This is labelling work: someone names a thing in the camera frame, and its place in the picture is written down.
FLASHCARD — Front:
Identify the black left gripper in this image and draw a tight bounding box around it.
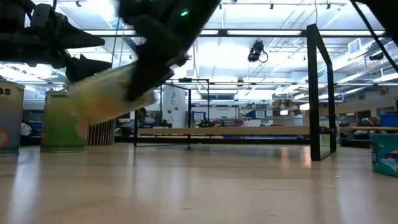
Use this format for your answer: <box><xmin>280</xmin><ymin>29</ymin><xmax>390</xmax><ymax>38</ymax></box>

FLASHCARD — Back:
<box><xmin>0</xmin><ymin>2</ymin><xmax>113</xmax><ymax>84</ymax></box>

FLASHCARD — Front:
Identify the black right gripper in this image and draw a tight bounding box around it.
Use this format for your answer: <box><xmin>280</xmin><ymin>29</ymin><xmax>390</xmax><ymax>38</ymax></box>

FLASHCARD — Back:
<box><xmin>119</xmin><ymin>0</ymin><xmax>222</xmax><ymax>103</ymax></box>

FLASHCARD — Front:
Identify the tall yellow carrots can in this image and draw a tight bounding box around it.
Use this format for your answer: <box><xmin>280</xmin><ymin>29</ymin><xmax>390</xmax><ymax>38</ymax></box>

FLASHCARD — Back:
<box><xmin>67</xmin><ymin>60</ymin><xmax>157</xmax><ymax>126</ymax></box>

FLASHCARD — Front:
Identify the tall green fruit can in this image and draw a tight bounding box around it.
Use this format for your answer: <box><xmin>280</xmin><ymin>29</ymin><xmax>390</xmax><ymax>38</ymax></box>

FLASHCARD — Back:
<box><xmin>39</xmin><ymin>90</ymin><xmax>90</xmax><ymax>153</ymax></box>

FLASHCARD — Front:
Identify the tall blue peaches can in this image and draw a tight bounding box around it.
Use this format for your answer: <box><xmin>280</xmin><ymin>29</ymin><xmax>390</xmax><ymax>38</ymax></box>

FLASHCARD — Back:
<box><xmin>0</xmin><ymin>79</ymin><xmax>25</xmax><ymax>157</ymax></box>

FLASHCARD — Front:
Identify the teal box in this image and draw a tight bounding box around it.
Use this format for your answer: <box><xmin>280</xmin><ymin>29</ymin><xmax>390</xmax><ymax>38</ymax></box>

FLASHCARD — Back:
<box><xmin>369</xmin><ymin>133</ymin><xmax>398</xmax><ymax>178</ymax></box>

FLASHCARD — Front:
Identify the white background cabinet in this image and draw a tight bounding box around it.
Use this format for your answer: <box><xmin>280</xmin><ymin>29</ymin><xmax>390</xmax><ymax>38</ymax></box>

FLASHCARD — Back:
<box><xmin>162</xmin><ymin>83</ymin><xmax>187</xmax><ymax>129</ymax></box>

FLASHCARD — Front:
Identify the person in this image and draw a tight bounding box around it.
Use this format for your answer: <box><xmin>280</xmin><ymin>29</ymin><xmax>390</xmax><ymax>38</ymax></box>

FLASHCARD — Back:
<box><xmin>129</xmin><ymin>107</ymin><xmax>156</xmax><ymax>132</ymax></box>

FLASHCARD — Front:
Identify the potted plant striped pot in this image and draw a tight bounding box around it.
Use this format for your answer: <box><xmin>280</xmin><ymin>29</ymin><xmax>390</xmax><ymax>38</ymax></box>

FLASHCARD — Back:
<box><xmin>86</xmin><ymin>117</ymin><xmax>117</xmax><ymax>146</ymax></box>

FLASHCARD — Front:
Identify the background wooden table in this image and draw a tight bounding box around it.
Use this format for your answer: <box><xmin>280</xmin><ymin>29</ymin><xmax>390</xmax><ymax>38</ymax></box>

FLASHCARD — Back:
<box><xmin>351</xmin><ymin>126</ymin><xmax>398</xmax><ymax>132</ymax></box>

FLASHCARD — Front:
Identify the blue storage bin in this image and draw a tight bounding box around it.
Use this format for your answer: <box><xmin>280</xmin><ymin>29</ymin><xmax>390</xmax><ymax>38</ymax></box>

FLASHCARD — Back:
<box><xmin>378</xmin><ymin>113</ymin><xmax>398</xmax><ymax>128</ymax></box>

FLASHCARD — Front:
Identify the black background frame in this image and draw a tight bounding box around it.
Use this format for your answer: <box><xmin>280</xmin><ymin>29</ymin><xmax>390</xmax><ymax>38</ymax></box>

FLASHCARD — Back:
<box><xmin>169</xmin><ymin>77</ymin><xmax>211</xmax><ymax>129</ymax></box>

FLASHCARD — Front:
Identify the black overhead frame beam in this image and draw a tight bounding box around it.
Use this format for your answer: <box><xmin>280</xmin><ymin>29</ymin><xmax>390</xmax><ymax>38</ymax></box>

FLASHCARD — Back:
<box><xmin>83</xmin><ymin>28</ymin><xmax>387</xmax><ymax>39</ymax></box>

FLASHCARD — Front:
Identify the wooden shelf black metal frame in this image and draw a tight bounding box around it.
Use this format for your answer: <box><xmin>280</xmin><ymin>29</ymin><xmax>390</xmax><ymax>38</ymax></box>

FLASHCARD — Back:
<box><xmin>133</xmin><ymin>23</ymin><xmax>338</xmax><ymax>162</ymax></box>

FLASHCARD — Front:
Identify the black overhead camera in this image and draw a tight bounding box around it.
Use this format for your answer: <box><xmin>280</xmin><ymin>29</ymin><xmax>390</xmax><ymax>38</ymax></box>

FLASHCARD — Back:
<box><xmin>247</xmin><ymin>39</ymin><xmax>269</xmax><ymax>63</ymax></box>

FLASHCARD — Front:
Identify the black table rig frame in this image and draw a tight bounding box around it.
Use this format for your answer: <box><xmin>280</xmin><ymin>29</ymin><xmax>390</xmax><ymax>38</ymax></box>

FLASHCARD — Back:
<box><xmin>18</xmin><ymin>136</ymin><xmax>371</xmax><ymax>149</ymax></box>

